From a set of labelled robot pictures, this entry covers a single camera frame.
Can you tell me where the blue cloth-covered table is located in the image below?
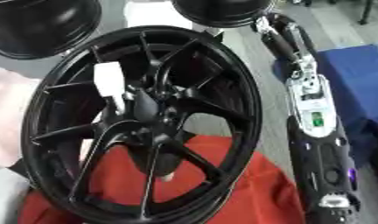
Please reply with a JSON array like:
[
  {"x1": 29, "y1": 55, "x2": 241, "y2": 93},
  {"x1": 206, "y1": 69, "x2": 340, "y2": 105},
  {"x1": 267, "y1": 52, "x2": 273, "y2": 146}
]
[{"x1": 271, "y1": 43, "x2": 378, "y2": 170}]

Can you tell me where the black spoked wheel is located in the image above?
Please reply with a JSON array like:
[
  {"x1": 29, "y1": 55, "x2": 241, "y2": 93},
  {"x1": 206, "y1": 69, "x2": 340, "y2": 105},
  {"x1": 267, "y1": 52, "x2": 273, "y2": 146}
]
[{"x1": 20, "y1": 25, "x2": 264, "y2": 224}]

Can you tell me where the black chair leg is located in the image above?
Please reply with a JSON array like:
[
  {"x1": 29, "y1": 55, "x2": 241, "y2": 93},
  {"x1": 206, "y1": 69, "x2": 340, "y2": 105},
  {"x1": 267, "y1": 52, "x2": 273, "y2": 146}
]
[{"x1": 355, "y1": 0, "x2": 378, "y2": 26}]

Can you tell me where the black round wheel rim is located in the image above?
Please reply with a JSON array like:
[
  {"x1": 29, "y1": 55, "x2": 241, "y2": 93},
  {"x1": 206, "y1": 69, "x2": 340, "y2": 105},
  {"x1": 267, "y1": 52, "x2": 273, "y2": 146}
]
[
  {"x1": 169, "y1": 0, "x2": 277, "y2": 30},
  {"x1": 0, "y1": 0, "x2": 103, "y2": 61}
]

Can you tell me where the pale white sheet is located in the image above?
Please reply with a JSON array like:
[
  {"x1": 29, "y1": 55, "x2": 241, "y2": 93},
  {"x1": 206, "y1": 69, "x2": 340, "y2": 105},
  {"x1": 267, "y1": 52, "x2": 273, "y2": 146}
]
[{"x1": 0, "y1": 66, "x2": 44, "y2": 170}]

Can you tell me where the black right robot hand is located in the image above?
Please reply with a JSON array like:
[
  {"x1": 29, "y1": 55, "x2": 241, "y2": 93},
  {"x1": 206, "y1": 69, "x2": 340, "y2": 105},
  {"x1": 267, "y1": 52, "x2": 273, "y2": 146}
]
[{"x1": 250, "y1": 11, "x2": 319, "y2": 70}]

